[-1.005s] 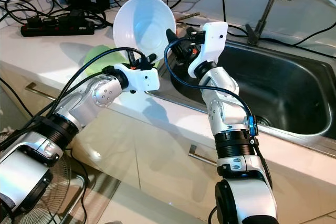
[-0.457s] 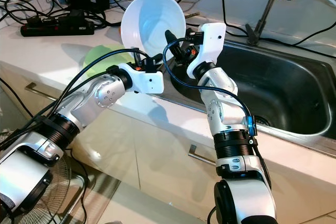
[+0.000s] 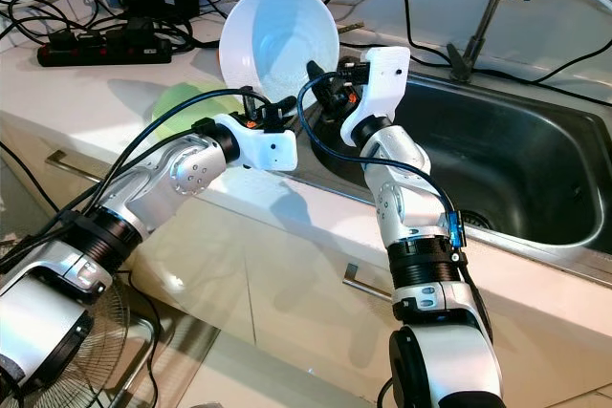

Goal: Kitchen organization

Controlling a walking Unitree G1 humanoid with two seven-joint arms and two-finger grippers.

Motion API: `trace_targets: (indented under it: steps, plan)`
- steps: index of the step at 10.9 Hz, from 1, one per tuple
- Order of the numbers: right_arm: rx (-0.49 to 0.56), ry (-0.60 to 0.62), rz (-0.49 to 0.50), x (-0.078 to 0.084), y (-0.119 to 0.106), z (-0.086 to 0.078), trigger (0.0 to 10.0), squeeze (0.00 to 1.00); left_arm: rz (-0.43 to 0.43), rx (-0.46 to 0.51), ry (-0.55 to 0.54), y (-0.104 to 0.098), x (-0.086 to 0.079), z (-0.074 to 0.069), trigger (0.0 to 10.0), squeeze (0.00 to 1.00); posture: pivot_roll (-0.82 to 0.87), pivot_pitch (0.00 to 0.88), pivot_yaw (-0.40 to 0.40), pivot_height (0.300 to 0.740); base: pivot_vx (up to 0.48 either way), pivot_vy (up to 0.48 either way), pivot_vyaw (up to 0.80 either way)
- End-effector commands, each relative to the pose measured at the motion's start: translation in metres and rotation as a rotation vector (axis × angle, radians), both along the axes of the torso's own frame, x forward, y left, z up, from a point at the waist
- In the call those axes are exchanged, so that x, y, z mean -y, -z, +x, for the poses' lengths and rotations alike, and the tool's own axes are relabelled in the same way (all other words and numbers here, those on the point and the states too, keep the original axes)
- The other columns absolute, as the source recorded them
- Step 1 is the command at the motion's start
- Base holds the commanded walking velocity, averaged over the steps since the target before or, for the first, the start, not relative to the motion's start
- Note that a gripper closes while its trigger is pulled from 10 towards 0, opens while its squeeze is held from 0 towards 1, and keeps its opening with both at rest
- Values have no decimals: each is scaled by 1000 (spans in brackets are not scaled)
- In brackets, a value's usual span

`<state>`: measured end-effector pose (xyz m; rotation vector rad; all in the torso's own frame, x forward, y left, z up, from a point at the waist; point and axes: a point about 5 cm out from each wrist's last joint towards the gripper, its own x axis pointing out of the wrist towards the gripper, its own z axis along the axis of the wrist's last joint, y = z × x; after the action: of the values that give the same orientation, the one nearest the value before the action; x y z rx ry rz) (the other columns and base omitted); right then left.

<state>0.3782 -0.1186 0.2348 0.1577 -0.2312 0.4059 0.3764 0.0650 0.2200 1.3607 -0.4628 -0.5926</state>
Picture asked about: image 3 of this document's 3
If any white bowl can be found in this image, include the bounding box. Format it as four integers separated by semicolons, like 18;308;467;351
218;0;341;103

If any white kitchen cabinet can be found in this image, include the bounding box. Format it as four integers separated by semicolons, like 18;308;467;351
0;112;612;408

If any stainless steel kitchen sink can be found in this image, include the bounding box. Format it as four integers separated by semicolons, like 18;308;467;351
292;72;612;275

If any green plate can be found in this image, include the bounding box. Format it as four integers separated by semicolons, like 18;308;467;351
153;81;254;141

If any metal sink faucet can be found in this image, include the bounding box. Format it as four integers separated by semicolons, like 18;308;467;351
448;0;551;82

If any black power strip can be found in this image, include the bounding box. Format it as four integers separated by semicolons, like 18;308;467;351
36;31;173;68

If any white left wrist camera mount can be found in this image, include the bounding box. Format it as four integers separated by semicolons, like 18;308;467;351
215;114;297;173

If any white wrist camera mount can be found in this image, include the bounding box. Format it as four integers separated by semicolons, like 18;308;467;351
215;114;297;173
344;45;412;137

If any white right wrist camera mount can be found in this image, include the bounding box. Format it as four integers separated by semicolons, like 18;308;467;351
344;45;412;137

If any silver cabinet door handle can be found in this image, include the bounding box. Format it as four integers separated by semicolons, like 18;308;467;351
342;263;398;304
46;150;111;184

